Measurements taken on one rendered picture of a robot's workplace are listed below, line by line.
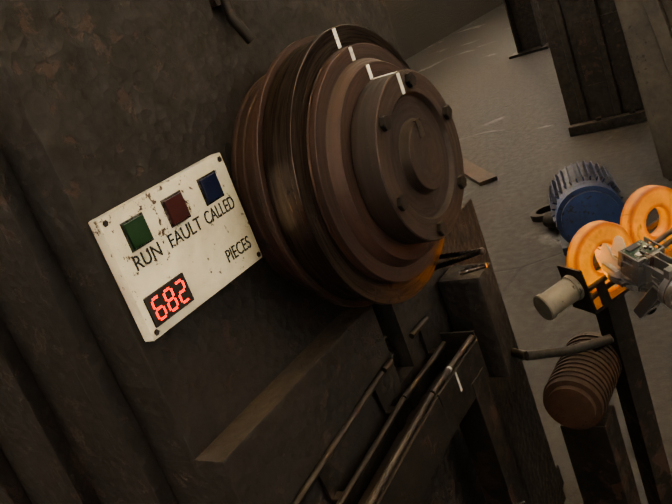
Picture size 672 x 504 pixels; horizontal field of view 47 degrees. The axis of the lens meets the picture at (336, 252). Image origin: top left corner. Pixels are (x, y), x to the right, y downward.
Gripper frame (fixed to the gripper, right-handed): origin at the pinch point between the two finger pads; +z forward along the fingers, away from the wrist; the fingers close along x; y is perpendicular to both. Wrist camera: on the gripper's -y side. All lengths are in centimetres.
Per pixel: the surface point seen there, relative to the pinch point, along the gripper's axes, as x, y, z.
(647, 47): -172, -51, 151
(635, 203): -11.0, 7.0, 1.2
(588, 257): 4.0, 1.6, -0.8
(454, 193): 35.8, 33.9, -4.1
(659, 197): -17.2, 5.8, 0.5
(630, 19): -170, -39, 160
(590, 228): 1.4, 6.7, 1.2
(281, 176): 65, 51, -5
